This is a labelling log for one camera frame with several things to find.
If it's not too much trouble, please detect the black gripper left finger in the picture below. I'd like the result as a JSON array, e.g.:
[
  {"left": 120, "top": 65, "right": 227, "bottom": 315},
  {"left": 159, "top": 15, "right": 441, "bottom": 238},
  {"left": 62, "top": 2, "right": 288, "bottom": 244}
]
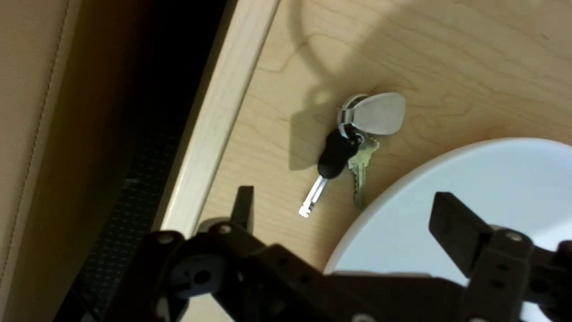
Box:
[{"left": 113, "top": 185, "right": 327, "bottom": 322}]

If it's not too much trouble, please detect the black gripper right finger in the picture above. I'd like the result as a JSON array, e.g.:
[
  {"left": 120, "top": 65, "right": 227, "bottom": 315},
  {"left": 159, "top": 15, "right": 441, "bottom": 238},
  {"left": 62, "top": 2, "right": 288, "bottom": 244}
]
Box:
[{"left": 427, "top": 192, "right": 572, "bottom": 322}]

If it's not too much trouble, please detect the key bunch with silver fob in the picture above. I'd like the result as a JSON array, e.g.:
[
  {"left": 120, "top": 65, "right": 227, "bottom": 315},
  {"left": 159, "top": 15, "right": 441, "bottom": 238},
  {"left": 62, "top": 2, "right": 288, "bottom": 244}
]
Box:
[{"left": 297, "top": 90, "right": 409, "bottom": 221}]

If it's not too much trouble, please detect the white round plate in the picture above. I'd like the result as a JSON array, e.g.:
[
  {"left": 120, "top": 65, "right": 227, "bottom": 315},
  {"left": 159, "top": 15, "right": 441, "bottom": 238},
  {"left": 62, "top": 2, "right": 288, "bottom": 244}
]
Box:
[{"left": 322, "top": 136, "right": 572, "bottom": 322}]

